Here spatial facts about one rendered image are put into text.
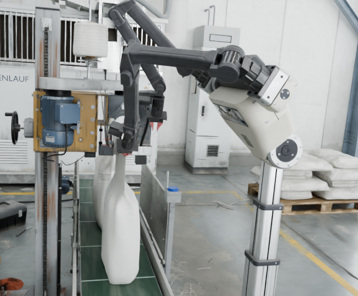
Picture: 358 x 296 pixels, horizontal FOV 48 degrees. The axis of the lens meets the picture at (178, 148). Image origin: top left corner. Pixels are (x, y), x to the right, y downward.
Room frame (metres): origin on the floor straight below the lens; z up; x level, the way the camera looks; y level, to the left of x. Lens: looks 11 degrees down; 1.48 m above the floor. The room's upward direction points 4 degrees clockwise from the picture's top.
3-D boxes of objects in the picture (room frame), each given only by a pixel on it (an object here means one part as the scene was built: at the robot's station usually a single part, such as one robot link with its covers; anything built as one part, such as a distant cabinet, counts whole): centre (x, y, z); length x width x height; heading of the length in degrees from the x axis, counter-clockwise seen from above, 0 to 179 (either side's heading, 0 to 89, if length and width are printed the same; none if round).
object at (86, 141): (2.21, 0.63, 1.18); 0.34 x 0.25 x 0.31; 105
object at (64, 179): (3.73, 1.05, 0.35); 0.30 x 0.15 x 0.15; 15
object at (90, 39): (2.02, 0.46, 1.61); 0.17 x 0.17 x 0.17
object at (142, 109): (2.33, 0.31, 1.21); 0.30 x 0.25 x 0.30; 15
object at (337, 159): (4.93, -1.93, 0.56); 0.67 x 0.43 x 0.15; 15
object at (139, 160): (2.24, 0.20, 0.98); 0.09 x 0.05 x 0.05; 105
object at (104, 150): (2.18, 0.40, 1.04); 0.08 x 0.06 x 0.05; 105
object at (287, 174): (4.73, -1.30, 0.44); 0.66 x 0.42 x 0.14; 9
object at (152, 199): (2.83, 0.16, 0.53); 1.05 x 0.02 x 0.41; 15
